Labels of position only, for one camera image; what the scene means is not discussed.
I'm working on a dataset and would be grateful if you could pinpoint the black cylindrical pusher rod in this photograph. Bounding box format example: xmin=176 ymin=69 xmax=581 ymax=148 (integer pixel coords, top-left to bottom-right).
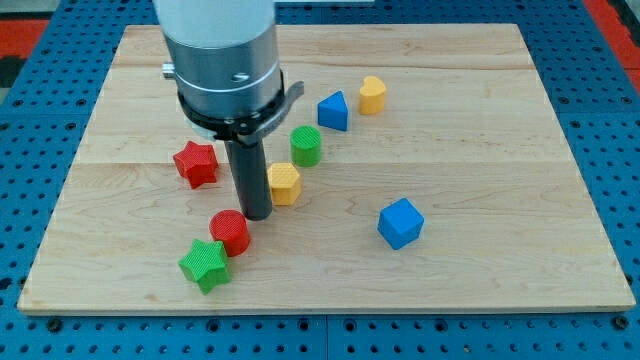
xmin=225 ymin=141 xmax=273 ymax=221

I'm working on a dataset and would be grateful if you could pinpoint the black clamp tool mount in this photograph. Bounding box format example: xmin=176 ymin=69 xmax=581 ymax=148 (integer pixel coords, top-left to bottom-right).
xmin=177 ymin=81 xmax=304 ymax=146

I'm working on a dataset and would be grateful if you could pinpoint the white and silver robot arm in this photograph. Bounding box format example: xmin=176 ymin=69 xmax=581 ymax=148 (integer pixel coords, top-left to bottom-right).
xmin=153 ymin=0 xmax=304 ymax=221

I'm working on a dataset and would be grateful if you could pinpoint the yellow hexagon block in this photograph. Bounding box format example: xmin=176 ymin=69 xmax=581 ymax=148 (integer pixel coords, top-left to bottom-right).
xmin=268 ymin=163 xmax=302 ymax=206

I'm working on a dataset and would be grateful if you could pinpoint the red star block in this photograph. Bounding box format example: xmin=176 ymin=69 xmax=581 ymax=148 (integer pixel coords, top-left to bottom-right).
xmin=173 ymin=141 xmax=219 ymax=189

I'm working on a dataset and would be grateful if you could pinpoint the green cylinder block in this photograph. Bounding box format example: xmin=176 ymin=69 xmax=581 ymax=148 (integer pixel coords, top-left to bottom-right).
xmin=290 ymin=126 xmax=322 ymax=167

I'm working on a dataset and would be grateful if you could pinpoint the red cylinder block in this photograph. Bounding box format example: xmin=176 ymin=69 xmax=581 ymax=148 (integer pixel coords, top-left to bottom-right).
xmin=209 ymin=209 xmax=251 ymax=257

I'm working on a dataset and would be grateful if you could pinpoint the blue triangle block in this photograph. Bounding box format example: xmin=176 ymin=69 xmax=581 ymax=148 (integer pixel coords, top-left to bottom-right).
xmin=317 ymin=90 xmax=349 ymax=132

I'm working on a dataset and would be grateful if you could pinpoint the green star block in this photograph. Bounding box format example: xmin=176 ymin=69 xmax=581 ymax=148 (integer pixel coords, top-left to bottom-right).
xmin=178 ymin=239 xmax=231 ymax=295

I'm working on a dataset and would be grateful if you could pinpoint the yellow heart block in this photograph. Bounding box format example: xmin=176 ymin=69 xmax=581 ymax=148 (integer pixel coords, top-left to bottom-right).
xmin=359 ymin=76 xmax=386 ymax=115

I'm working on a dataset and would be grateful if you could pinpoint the blue cube block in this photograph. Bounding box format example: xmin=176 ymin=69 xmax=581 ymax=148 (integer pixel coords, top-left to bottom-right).
xmin=377 ymin=198 xmax=425 ymax=250

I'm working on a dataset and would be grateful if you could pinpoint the wooden board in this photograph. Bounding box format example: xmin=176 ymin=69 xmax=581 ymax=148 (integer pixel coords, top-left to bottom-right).
xmin=18 ymin=24 xmax=636 ymax=316

